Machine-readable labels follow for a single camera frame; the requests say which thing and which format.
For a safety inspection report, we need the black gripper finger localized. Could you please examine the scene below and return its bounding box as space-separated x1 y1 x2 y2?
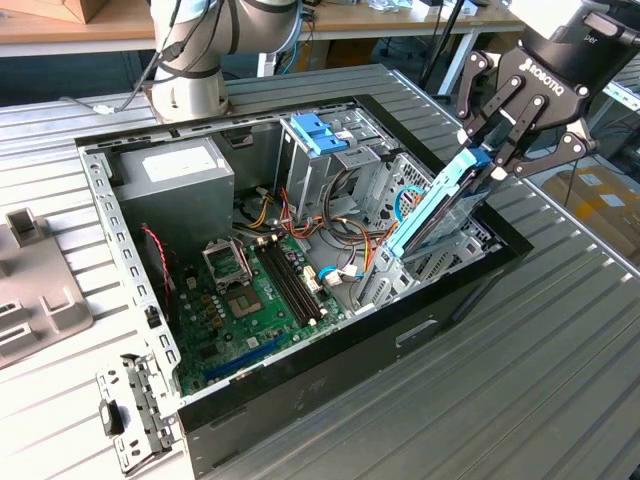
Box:
457 49 525 151
490 92 600 182

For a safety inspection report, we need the hard disk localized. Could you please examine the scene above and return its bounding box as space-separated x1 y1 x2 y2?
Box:
384 147 494 259

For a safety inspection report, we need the yellow red power wire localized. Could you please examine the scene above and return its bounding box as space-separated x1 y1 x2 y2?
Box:
363 192 429 275

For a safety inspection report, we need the grey metal disk bay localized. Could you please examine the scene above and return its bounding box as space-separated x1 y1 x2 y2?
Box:
349 151 504 317

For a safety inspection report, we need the cardboard box with white labels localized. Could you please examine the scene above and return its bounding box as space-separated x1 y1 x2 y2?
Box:
542 167 640 264

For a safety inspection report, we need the wooden desk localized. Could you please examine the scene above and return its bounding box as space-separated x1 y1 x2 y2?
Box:
0 0 524 99

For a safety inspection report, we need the blue drive latch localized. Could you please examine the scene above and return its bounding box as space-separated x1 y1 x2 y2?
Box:
288 112 350 157

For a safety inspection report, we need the grey optical drive cage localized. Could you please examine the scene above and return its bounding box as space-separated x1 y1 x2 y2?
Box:
273 106 397 227

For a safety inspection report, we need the white connector with blue tab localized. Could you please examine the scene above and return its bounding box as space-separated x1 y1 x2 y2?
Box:
316 266 347 290

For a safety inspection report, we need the white board power connector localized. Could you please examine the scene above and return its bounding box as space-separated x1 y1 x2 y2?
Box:
301 263 322 297

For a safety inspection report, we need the black RAM slot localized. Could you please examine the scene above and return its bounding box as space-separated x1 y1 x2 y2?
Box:
266 240 321 323
257 243 312 327
271 238 325 321
261 242 317 325

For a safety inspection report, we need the locking lever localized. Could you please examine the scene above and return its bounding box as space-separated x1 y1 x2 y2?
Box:
236 238 254 287

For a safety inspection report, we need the metal socket cover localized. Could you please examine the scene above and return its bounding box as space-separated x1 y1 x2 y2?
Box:
200 238 252 294

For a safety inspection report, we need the CPU socket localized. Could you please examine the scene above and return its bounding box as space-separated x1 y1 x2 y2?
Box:
223 285 265 322

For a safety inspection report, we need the grey power supply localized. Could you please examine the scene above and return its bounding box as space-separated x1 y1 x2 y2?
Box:
113 137 236 261

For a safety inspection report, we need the black PC case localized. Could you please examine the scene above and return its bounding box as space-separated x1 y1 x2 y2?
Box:
73 93 535 479

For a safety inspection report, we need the green motherboard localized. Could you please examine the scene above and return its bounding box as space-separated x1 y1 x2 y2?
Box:
172 233 351 397

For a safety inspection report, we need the blue expansion slot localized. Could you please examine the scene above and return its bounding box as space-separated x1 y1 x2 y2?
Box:
202 332 287 382

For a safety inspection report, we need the black case fan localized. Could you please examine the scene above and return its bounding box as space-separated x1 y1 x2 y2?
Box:
138 223 177 322

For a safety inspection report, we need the brown cardboard box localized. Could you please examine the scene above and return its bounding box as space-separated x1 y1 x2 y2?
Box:
8 0 110 25

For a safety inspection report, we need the grey parts rack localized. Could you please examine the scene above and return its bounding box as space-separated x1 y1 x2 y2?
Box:
0 206 95 371

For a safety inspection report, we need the black plastic latch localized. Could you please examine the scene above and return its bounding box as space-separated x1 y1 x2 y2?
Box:
98 399 125 437

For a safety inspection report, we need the thick black wire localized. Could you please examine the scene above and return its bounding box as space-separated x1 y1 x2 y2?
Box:
321 166 389 242

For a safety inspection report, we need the orange red wire bundle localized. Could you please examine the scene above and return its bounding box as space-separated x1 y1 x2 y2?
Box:
277 187 386 251

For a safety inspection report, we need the yellow black wire bundle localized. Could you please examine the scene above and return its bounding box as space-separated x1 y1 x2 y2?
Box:
238 185 275 231

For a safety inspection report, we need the red black twisted wire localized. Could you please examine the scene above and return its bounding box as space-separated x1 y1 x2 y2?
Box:
140 224 175 296

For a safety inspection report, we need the grey metal slot bracket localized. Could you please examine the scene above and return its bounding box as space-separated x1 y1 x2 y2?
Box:
94 352 182 476

